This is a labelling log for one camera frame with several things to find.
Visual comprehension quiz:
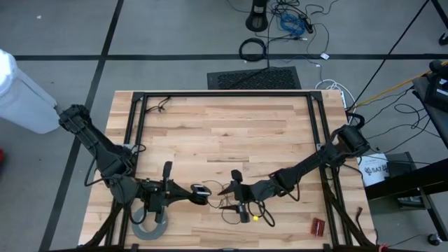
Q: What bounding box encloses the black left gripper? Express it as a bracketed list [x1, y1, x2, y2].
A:
[144, 160, 197, 225]

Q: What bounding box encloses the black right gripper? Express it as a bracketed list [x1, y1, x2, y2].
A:
[216, 169, 263, 224]

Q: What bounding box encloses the thin black cord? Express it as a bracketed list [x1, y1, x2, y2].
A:
[202, 179, 243, 225]

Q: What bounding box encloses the black plastic cord spool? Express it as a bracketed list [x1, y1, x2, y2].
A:
[190, 183, 213, 207]

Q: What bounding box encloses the red screwdriver bit set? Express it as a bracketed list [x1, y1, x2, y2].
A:
[310, 217, 326, 238]

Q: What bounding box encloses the black floor grate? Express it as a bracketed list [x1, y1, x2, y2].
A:
[206, 66, 302, 90]

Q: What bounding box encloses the white paper sign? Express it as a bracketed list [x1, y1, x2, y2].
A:
[357, 153, 391, 188]

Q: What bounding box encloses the white power strip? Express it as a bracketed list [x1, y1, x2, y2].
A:
[336, 87, 350, 110]

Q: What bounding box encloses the black equipment cart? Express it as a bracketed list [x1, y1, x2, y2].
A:
[363, 59, 448, 246]

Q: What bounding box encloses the black stand base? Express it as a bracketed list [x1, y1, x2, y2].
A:
[244, 0, 270, 33]

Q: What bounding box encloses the white trash bin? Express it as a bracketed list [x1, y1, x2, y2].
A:
[0, 48, 62, 135]

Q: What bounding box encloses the black power adapter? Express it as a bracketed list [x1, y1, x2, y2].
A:
[300, 14, 315, 35]

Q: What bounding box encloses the thick black looped cable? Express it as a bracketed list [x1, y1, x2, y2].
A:
[246, 185, 302, 228]

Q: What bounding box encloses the grey duct tape roll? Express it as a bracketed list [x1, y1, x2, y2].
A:
[131, 206, 169, 242]

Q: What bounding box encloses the short black cable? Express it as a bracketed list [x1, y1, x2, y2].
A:
[144, 95, 173, 115]

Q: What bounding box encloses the black aluminium table frame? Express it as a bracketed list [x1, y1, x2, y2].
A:
[78, 90, 377, 252]

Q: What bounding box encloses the brown connector cable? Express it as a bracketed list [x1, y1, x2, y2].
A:
[354, 206, 365, 230]

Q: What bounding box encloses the black coiled cable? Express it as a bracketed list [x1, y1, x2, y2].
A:
[238, 37, 268, 63]

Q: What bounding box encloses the white cable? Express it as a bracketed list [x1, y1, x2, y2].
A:
[314, 78, 351, 92]

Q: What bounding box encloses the blue cable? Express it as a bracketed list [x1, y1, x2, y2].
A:
[279, 12, 307, 36]

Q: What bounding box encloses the yellow cable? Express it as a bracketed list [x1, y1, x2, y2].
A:
[348, 59, 448, 110]

